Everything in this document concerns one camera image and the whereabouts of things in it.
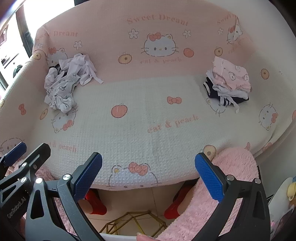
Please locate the person's right hand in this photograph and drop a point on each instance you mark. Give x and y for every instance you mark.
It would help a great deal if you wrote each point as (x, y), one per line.
(145, 238)

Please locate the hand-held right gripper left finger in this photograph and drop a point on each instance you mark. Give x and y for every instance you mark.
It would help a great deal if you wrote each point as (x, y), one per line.
(89, 178)

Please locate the yellow white plush toy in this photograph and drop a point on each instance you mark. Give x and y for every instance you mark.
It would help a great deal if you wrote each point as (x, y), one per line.
(290, 190)

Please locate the dark window frame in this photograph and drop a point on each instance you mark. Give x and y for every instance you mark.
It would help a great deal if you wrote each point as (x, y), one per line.
(25, 34)

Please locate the red slipper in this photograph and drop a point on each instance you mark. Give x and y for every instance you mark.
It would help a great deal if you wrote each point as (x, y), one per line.
(172, 208)
(93, 200)

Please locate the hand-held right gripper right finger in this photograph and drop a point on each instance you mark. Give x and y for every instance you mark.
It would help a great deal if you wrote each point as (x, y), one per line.
(209, 178)

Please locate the crumpled white garment navy trim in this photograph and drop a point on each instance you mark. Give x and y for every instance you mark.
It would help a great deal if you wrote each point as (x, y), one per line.
(76, 66)

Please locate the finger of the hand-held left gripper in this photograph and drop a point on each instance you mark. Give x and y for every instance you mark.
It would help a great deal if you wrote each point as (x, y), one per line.
(38, 157)
(13, 151)

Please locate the pink cat print blanket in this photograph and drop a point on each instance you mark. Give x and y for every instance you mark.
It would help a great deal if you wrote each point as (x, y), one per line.
(138, 115)

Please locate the pink fleece clothing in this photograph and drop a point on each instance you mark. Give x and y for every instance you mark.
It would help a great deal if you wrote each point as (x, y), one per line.
(231, 166)

